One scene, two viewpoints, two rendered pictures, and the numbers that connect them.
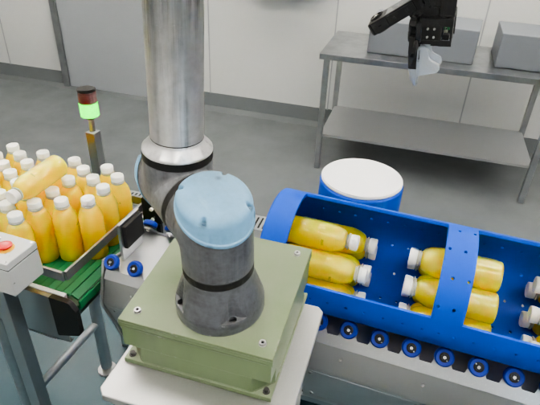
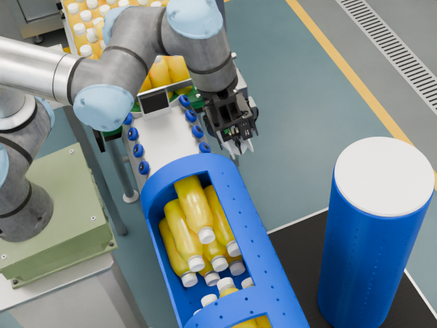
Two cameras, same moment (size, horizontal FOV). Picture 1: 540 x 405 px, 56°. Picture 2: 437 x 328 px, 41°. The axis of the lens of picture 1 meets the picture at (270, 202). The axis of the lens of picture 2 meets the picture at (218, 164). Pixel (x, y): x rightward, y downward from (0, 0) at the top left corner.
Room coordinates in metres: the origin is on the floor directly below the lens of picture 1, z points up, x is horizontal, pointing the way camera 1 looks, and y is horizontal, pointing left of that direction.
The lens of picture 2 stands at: (0.64, -0.86, 2.42)
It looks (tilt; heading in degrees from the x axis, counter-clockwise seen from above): 53 degrees down; 59
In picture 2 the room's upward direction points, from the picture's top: 8 degrees counter-clockwise
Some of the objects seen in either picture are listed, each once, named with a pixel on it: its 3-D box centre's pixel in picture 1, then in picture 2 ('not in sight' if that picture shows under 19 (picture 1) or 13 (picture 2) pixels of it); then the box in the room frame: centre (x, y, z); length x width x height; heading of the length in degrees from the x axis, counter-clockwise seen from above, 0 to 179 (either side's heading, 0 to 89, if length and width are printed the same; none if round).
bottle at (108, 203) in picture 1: (107, 216); (160, 76); (1.28, 0.50, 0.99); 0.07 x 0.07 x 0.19
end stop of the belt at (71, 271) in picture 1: (110, 235); (150, 94); (1.22, 0.47, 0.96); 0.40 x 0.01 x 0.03; 161
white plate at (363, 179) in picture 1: (362, 177); (384, 174); (1.52, -0.31, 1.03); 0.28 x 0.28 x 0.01
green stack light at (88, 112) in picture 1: (88, 108); not in sight; (1.65, 0.65, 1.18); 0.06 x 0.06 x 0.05
